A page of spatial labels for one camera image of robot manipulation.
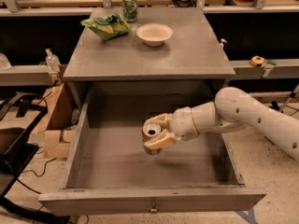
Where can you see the grey open drawer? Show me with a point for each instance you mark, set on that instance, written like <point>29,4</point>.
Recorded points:
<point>109,172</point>

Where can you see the white spray nozzle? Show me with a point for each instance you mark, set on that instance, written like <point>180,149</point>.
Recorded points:
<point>223,42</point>

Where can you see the green soda can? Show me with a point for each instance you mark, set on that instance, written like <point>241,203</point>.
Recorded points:
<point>129,10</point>

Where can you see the black chair frame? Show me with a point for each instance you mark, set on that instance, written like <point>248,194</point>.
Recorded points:
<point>15,154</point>

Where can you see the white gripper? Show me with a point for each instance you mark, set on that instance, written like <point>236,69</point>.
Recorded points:
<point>183,123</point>

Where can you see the metal drawer knob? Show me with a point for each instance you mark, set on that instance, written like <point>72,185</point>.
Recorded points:
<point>153,209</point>

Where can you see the orange soda can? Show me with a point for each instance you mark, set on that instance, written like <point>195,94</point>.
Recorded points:
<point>150,130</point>

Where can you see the cardboard box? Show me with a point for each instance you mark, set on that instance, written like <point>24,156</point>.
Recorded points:
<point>56,125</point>

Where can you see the green chip bag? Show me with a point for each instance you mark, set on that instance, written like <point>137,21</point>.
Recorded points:
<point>108,27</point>

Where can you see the small green object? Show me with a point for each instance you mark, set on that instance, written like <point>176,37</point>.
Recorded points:
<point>271,62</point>

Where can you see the white bowl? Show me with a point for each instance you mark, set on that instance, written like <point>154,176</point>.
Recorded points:
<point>154,34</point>

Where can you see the grey wooden cabinet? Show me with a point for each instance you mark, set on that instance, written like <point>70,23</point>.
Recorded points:
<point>126,72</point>

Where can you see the clear plastic bottle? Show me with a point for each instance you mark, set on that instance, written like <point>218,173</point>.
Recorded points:
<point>52,61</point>

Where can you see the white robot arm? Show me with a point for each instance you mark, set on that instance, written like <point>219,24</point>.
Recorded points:
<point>231,109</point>

